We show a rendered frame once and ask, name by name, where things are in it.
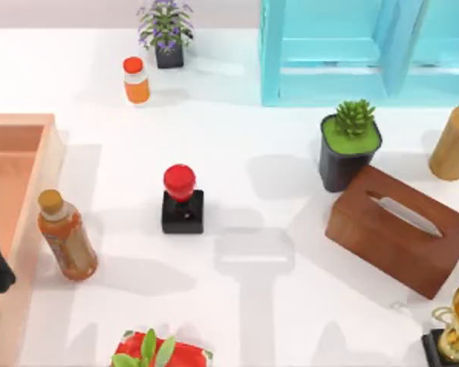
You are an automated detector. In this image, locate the salmon-coloured shallow box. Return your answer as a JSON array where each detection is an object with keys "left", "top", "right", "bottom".
[{"left": 0, "top": 113, "right": 67, "bottom": 367}]

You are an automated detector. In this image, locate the wooden cylinder cup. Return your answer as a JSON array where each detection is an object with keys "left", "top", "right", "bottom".
[{"left": 428, "top": 105, "right": 459, "bottom": 182}]

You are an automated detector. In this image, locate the gold trophy on black base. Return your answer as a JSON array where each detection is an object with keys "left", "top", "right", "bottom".
[{"left": 421, "top": 279, "right": 459, "bottom": 367}]

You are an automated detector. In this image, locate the green succulent in black pot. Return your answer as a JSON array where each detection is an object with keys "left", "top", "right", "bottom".
[{"left": 319, "top": 99, "right": 383, "bottom": 193}]

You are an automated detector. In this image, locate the light blue rack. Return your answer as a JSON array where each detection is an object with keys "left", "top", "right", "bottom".
[{"left": 259, "top": 0, "right": 459, "bottom": 108}]

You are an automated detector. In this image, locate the brown wooden tissue box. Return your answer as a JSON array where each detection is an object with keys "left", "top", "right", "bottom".
[{"left": 324, "top": 164, "right": 459, "bottom": 300}]

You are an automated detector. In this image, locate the red stamp on black base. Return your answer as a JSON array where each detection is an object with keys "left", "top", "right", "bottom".
[{"left": 161, "top": 164, "right": 205, "bottom": 235}]

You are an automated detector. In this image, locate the brown tea bottle tan cap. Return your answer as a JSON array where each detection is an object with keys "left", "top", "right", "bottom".
[{"left": 37, "top": 189, "right": 99, "bottom": 283}]

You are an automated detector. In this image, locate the green plant in red pot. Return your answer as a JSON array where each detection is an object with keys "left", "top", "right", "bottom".
[{"left": 110, "top": 328, "right": 214, "bottom": 367}]

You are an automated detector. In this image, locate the purple flower plant black pot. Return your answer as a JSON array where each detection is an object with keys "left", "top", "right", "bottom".
[{"left": 136, "top": 0, "right": 195, "bottom": 70}]

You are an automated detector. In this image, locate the orange bottle red cap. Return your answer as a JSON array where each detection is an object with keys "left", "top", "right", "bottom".
[{"left": 122, "top": 56, "right": 152, "bottom": 105}]

